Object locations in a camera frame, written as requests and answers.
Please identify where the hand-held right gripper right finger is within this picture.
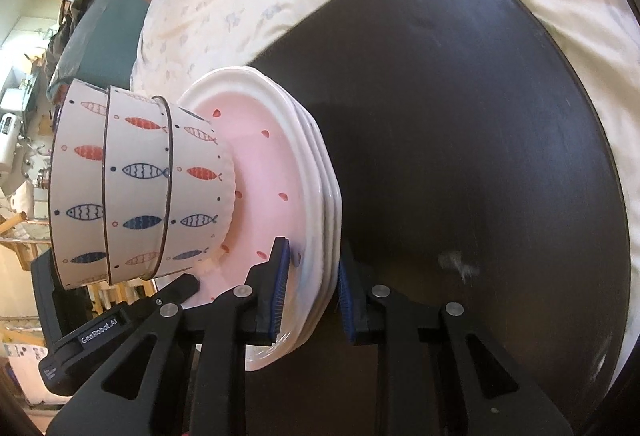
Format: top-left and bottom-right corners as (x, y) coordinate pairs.
(337, 241), (576, 436)

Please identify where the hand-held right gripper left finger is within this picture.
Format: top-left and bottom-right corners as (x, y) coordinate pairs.
(47, 236), (293, 436)

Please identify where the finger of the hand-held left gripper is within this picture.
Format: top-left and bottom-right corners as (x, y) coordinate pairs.
(117, 273), (201, 317)

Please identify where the white fish-print bowl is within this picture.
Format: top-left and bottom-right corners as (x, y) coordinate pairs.
(47, 78), (111, 291)
(102, 86), (175, 285)
(150, 96), (240, 279)

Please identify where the pink strawberry plate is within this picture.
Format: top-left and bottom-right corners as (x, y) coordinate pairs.
(177, 66), (313, 372)
(250, 76), (335, 362)

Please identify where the white printed bag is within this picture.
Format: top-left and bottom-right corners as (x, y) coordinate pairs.
(0, 341), (66, 407)

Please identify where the black mat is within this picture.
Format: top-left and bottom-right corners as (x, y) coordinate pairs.
(240, 0), (632, 436)

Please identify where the camouflage clothes pile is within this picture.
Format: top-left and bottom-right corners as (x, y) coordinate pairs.
(50, 0), (101, 66)

